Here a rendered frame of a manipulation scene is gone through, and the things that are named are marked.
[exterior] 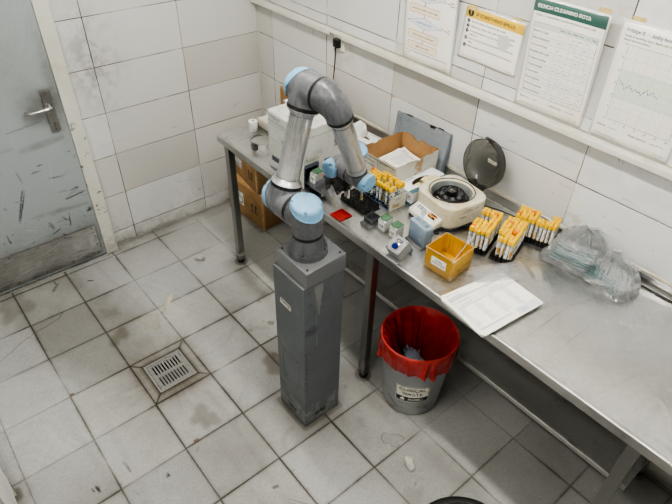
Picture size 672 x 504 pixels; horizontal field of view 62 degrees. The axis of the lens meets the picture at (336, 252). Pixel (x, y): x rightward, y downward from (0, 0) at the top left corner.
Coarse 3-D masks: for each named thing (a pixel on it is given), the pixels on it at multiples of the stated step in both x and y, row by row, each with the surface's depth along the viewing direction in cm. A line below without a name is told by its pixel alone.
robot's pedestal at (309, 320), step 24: (288, 288) 216; (312, 288) 210; (336, 288) 220; (288, 312) 225; (312, 312) 218; (336, 312) 229; (288, 336) 235; (312, 336) 227; (336, 336) 239; (288, 360) 246; (312, 360) 236; (336, 360) 249; (288, 384) 257; (312, 384) 246; (336, 384) 260; (312, 408) 257
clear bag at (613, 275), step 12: (612, 252) 209; (600, 264) 208; (612, 264) 206; (624, 264) 204; (588, 276) 213; (600, 276) 208; (612, 276) 205; (624, 276) 204; (636, 276) 204; (600, 288) 209; (612, 288) 206; (624, 288) 203; (636, 288) 205; (612, 300) 206; (624, 300) 204
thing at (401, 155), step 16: (368, 144) 264; (384, 144) 271; (400, 144) 280; (416, 144) 272; (368, 160) 261; (384, 160) 269; (400, 160) 270; (416, 160) 254; (432, 160) 263; (400, 176) 253
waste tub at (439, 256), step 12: (444, 240) 221; (456, 240) 218; (432, 252) 212; (444, 252) 225; (456, 252) 221; (468, 252) 210; (432, 264) 215; (444, 264) 210; (456, 264) 208; (468, 264) 217; (444, 276) 213; (456, 276) 214
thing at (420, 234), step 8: (416, 216) 228; (416, 224) 224; (424, 224) 223; (416, 232) 226; (424, 232) 221; (432, 232) 223; (408, 240) 230; (416, 240) 228; (424, 240) 223; (424, 248) 226
